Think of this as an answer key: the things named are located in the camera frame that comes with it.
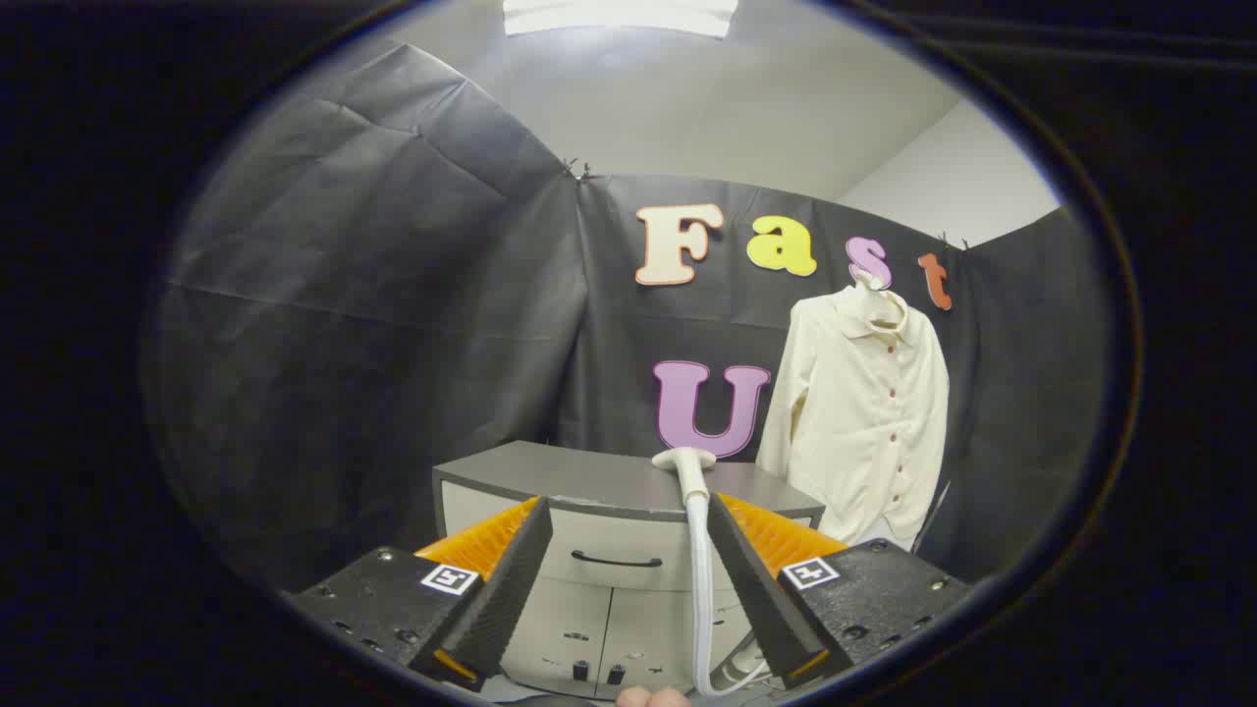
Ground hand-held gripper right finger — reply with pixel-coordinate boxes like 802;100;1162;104
707;493;973;690

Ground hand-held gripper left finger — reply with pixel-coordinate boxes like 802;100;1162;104
290;496;554;693

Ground white garment steamer head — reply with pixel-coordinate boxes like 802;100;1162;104
651;447;718;502

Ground cream button-up shirt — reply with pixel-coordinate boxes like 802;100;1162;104
754;283;952;547

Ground white clothes hanger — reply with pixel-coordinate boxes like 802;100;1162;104
852;270;906;330

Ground grey-topped white cabinet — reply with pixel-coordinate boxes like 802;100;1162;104
432;440;828;700

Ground black backdrop cloth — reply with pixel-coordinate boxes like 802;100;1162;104
147;39;1111;590

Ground ceiling light panel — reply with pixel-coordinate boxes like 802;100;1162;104
503;0;739;38

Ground black drawer handle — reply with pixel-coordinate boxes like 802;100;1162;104
571;550;665;570

